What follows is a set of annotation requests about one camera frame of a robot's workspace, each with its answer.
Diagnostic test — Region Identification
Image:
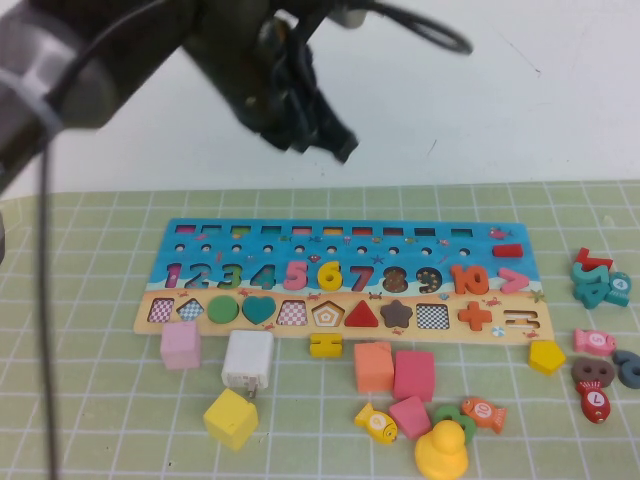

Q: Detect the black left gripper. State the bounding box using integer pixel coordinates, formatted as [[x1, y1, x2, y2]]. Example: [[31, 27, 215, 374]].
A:
[[188, 8, 361, 165]]

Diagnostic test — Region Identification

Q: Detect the yellow number six piece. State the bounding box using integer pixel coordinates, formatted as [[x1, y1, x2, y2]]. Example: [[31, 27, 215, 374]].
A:
[[317, 260, 347, 294]]

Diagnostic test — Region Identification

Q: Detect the colourful wooden number puzzle board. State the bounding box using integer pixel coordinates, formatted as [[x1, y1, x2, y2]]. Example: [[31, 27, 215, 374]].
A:
[[132, 218, 551, 346]]

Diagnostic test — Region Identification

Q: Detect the pink number five piece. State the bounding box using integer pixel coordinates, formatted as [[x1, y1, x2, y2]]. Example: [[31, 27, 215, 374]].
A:
[[282, 260, 310, 293]]

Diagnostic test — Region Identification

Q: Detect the teal heart piece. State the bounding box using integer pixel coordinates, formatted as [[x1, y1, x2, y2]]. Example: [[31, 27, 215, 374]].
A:
[[241, 295, 278, 326]]

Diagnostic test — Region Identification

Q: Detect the red triangle piece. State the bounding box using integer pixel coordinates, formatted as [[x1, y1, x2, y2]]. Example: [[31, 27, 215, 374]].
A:
[[343, 300, 380, 329]]

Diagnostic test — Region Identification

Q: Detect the brown star piece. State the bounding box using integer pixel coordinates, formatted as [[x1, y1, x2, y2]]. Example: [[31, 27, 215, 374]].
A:
[[379, 299, 415, 330]]

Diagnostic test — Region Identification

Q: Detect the green circle piece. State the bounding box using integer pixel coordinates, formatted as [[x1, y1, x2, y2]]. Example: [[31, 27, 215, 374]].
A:
[[206, 295, 240, 325]]

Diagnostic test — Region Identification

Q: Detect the orange number ten piece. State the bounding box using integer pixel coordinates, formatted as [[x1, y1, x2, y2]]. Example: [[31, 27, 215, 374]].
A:
[[449, 264, 490, 296]]

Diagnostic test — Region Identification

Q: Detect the yellow equals sign piece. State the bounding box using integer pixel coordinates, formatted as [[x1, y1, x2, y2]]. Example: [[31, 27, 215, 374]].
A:
[[308, 333, 344, 359]]

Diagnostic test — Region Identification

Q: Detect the orange plus sign piece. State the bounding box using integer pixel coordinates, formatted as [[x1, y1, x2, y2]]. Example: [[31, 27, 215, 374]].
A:
[[457, 301, 494, 332]]

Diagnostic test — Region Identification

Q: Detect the pink greater-than sign piece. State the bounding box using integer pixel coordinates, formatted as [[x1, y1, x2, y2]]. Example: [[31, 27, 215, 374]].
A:
[[499, 268, 530, 295]]

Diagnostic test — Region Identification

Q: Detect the red number seven piece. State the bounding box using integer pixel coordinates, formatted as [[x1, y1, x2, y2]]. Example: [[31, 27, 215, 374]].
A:
[[573, 247, 614, 274]]

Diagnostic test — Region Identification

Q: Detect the teal number two piece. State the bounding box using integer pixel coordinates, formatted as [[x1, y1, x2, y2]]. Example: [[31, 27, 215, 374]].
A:
[[569, 262, 610, 291]]

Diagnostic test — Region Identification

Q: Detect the green number three piece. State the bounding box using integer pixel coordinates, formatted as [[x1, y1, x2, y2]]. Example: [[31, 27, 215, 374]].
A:
[[432, 404, 477, 446]]

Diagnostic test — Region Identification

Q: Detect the brown number eight piece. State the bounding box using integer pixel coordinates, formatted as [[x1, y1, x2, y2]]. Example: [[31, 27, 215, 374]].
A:
[[570, 356, 616, 390]]

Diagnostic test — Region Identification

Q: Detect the dark grey number nine piece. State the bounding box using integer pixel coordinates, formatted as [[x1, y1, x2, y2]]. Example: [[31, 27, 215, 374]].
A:
[[611, 349, 640, 390]]

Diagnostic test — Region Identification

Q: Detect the white cube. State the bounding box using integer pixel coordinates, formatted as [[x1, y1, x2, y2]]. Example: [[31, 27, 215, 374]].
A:
[[220, 329, 276, 401]]

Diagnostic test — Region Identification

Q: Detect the orange rectangular block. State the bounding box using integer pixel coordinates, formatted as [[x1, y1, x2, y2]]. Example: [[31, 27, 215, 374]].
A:
[[353, 341, 395, 395]]

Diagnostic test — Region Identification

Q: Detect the light pink cube block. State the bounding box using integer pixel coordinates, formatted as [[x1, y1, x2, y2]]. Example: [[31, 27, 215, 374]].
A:
[[159, 320, 202, 372]]

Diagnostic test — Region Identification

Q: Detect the dark pink rectangular block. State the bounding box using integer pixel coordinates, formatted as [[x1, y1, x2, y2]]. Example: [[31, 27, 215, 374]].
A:
[[392, 350, 436, 404]]

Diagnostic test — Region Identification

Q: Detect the yellow fish number nine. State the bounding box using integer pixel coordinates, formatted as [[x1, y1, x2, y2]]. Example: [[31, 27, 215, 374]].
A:
[[353, 402, 400, 445]]

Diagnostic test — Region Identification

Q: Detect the yellow cube block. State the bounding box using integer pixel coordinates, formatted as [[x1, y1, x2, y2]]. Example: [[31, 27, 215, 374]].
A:
[[202, 388, 260, 451]]

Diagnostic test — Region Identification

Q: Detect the pink trapezoid block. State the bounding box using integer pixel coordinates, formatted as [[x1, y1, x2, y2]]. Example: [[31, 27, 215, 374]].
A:
[[388, 395, 432, 441]]

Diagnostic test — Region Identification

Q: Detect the green checkered tablecloth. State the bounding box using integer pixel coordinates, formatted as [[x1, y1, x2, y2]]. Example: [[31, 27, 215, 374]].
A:
[[0, 179, 640, 480]]

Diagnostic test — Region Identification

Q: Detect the yellow pentagon block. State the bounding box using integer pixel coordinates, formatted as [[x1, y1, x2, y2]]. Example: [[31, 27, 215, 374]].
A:
[[528, 340, 567, 377]]

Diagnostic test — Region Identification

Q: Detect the orange fish number ten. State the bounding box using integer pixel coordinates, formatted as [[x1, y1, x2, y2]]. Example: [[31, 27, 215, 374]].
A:
[[460, 396, 508, 435]]

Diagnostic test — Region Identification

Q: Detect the yellow rubber duck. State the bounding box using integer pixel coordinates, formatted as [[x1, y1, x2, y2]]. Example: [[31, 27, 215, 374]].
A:
[[413, 419, 470, 480]]

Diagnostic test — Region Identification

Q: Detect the teal fish number four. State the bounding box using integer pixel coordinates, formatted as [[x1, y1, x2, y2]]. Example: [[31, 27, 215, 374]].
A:
[[602, 271, 632, 308]]

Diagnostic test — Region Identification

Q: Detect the pink fish number five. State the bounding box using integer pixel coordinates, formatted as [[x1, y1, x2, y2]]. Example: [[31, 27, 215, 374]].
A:
[[572, 328, 617, 358]]

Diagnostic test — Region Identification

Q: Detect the red fish number seven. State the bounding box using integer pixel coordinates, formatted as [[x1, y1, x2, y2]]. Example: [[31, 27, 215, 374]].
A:
[[574, 379, 612, 425]]

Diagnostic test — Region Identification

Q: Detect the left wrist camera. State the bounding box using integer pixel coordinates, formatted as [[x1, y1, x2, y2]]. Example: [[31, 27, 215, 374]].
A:
[[327, 0, 372, 30]]

